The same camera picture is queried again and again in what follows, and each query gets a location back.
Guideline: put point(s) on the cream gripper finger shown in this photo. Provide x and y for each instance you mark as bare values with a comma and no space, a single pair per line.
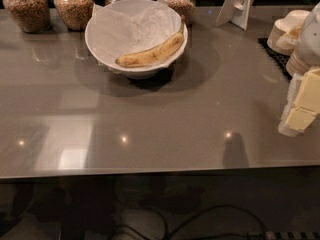
294,120

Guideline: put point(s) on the ripe yellow banana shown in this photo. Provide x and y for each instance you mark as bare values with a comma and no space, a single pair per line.
155,54

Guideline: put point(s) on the white paper bowl liner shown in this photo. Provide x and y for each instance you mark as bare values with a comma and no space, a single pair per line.
120,30

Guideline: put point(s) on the white ceramic bowl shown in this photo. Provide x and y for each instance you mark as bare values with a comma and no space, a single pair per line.
133,71

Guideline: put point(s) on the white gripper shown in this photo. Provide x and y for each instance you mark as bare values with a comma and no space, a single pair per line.
310,42

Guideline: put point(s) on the black rubber mat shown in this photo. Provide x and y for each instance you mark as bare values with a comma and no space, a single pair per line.
278,59

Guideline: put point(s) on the white photo frame stand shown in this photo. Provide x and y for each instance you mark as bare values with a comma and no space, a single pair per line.
235,12

